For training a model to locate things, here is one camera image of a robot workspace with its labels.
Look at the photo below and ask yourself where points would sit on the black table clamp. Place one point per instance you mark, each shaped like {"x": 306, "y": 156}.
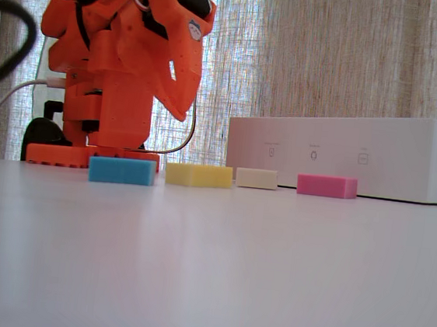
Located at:
{"x": 42, "y": 133}

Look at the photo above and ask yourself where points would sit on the pink foam cuboid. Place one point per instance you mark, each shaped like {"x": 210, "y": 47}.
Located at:
{"x": 325, "y": 185}

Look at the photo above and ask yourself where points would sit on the orange gripper with sticker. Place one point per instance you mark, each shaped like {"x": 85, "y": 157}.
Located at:
{"x": 175, "y": 55}

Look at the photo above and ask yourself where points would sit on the cream foam cuboid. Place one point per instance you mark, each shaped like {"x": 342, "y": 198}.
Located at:
{"x": 256, "y": 178}

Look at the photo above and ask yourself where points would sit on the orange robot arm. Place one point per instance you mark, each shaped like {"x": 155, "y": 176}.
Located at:
{"x": 122, "y": 114}

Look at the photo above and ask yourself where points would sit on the blue foam cuboid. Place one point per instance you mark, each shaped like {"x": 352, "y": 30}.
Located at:
{"x": 122, "y": 171}

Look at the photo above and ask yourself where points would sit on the white cardboard bin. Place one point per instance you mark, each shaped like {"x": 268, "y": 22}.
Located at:
{"x": 361, "y": 147}

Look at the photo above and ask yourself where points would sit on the yellow foam cuboid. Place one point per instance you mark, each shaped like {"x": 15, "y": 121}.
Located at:
{"x": 197, "y": 175}

